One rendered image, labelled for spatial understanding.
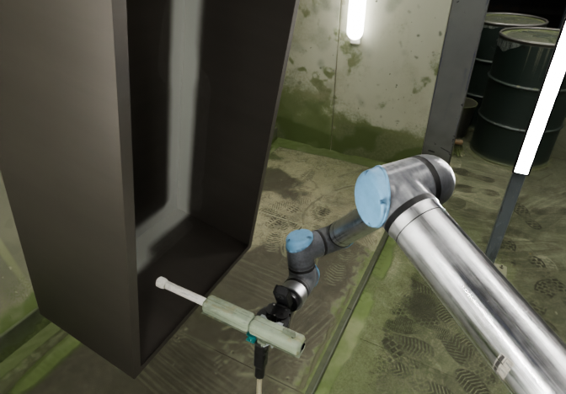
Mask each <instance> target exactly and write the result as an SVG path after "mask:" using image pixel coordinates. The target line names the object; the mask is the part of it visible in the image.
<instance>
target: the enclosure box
mask: <svg viewBox="0 0 566 394"><path fill-rule="evenodd" d="M299 2H300V0H0V171H1V174H2V177H3V182H4V186H5V189H6V192H7V196H8V201H9V204H10V207H11V211H12V213H13V219H14V222H15V226H16V228H17V232H18V235H19V240H20V244H21V247H22V250H23V253H24V259H25V262H26V265H27V269H28V271H29V277H30V280H31V284H32V286H33V290H34V293H35V299H36V301H37V305H38V308H39V311H40V315H42V316H43V317H45V318H47V319H48V320H49V321H51V322H53V323H54V324H56V325H57V326H58V327H59V328H61V329H62V330H64V331H65V332H67V333H68V334H70V335H71V336H73V337H74V338H75V339H77V340H78V341H79V342H81V343H83V344H84V345H86V346H87V347H88V348H90V349H91V350H93V351H94V352H95V353H97V354H98V355H100V356H101V357H103V358H104V359H106V360H107V361H109V362H110V363H111V364H112V365H114V366H116V367H117V368H118V369H120V370H122V371H123V372H125V373H126V374H127V375H128V376H130V377H131V378H133V379H134V380H135V379H136V377H137V376H138V375H139V374H140V373H141V372H142V370H143V369H144V368H145V367H146V366H147V365H148V363H149V362H150V361H151V360H152V359H153V358H154V357H155V355H156V354H157V353H158V352H159V351H160V350H161V348H162V347H163V346H164V345H165V344H166V343H167V341H169V339H171V337H172V336H173V335H174V334H175V333H176V332H177V331H178V330H179V328H180V327H181V326H182V325H183V324H184V323H185V321H186V320H187V319H188V318H189V317H190V316H191V314H192V313H193V312H194V311H195V310H196V309H197V307H198V306H199V304H197V303H195V302H193V301H190V300H188V299H186V298H184V297H183V296H181V295H177V294H175V293H173V292H172V291H169V290H166V289H161V288H159V287H157V286H156V281H157V279H158V278H159V277H161V276H162V277H164V278H165V279H167V280H168V281H169V282H172V283H174V284H176V285H179V286H181V287H183V288H185V289H186V290H190V291H192V292H194V293H196V294H198V295H200V296H204V297H205V298H206V297H207V296H208V295H209V294H210V293H211V292H212V291H213V290H214V289H215V288H216V286H217V285H218V284H219V283H220V282H221V281H222V279H223V278H224V277H225V276H226V275H227V274H228V272H229V271H230V270H231V269H232V268H233V267H234V265H235V264H236V263H237V262H238V261H239V260H240V258H241V257H242V256H243V255H244V254H245V253H246V252H247V251H248V250H249V249H250V248H251V245H252V240H253V235H254V228H255V223H256V219H257V214H258V210H259V202H260V198H261V194H262V189H263V185H264V177H265V173H266V168H267V164H268V160H269V155H270V148H271V143H272V139H273V134H274V129H275V122H276V117H277V113H278V108H279V104H280V96H281V92H282V88H283V83H284V79H285V74H286V67H287V62H288V58H289V54H290V49H291V42H292V37H293V33H294V28H295V23H296V16H297V11H298V7H299Z"/></svg>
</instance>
